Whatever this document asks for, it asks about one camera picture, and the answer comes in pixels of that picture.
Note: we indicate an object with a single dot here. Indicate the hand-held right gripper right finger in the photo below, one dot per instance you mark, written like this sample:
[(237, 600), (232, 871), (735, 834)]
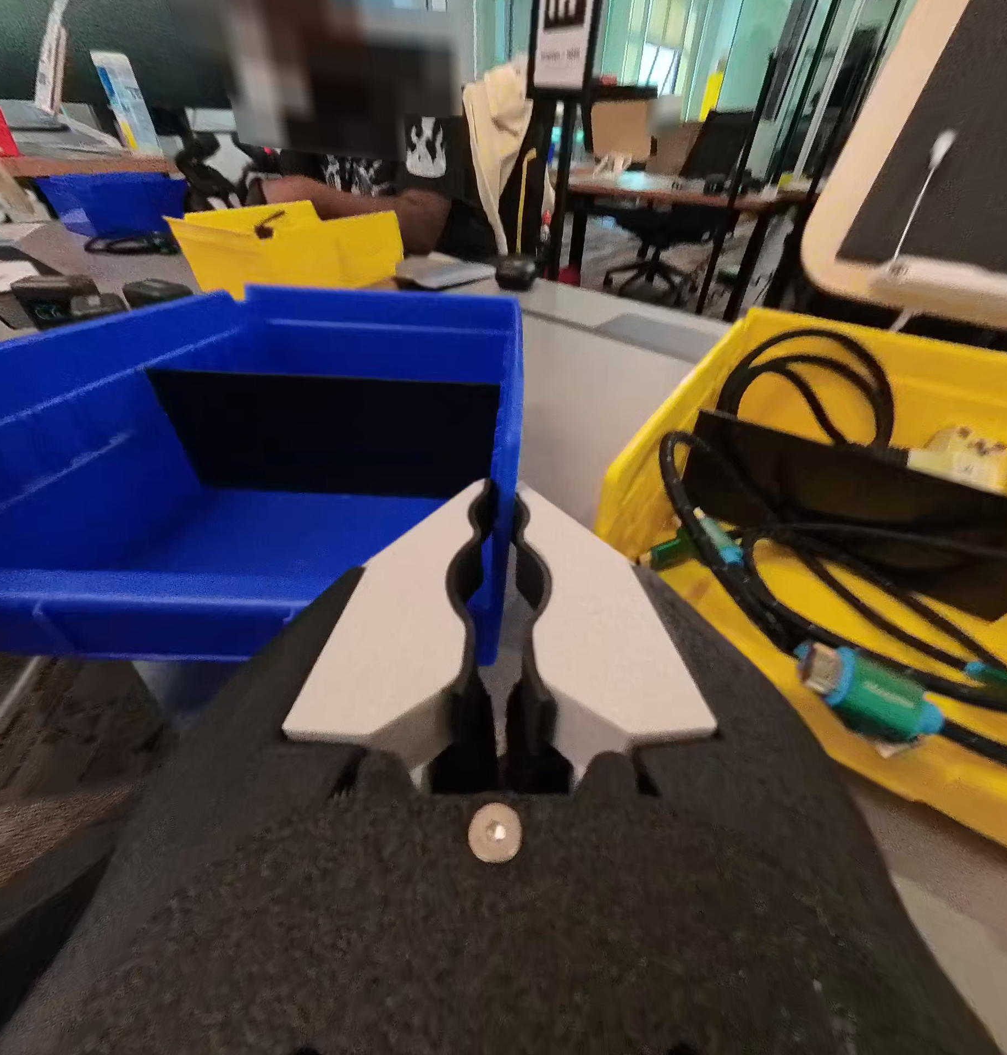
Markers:
[(619, 660)]

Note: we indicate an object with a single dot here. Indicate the black office chair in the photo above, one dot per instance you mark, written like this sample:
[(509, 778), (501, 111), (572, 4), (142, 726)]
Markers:
[(677, 182)]

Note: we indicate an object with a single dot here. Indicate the black bin divider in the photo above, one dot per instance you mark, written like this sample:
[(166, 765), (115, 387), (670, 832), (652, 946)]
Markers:
[(834, 495), (322, 432)]

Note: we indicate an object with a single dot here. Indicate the small black device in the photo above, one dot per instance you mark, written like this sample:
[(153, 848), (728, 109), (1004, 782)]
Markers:
[(67, 300)]

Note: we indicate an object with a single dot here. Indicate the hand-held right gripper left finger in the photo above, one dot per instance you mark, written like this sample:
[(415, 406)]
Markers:
[(380, 660)]

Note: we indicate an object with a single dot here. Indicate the blue plastic bin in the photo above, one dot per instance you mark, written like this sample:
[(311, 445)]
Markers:
[(116, 206), (75, 544)]

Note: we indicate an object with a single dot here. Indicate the sign on black stand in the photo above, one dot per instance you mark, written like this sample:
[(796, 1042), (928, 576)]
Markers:
[(565, 42)]

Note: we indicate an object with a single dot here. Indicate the yellow plastic bin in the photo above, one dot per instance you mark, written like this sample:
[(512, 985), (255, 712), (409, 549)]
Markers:
[(669, 445), (306, 248)]

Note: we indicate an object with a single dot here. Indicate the wooden-framed black panel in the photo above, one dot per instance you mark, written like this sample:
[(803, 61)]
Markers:
[(966, 149)]

